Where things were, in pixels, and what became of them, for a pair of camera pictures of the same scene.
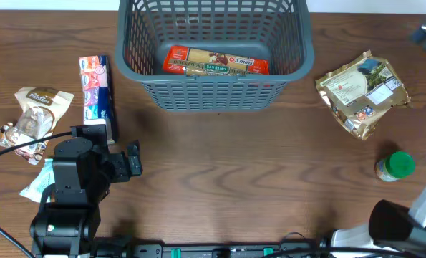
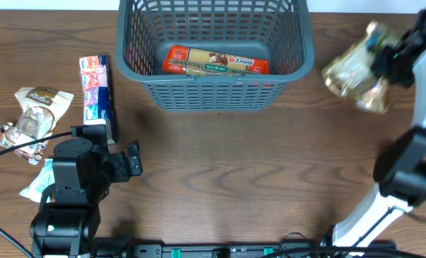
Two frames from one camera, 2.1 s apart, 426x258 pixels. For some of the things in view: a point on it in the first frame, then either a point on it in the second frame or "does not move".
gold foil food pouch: (361, 92) -> (351, 74)
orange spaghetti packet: (187, 61) does not move
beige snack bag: (39, 109) does not move
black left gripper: (126, 170) does not move
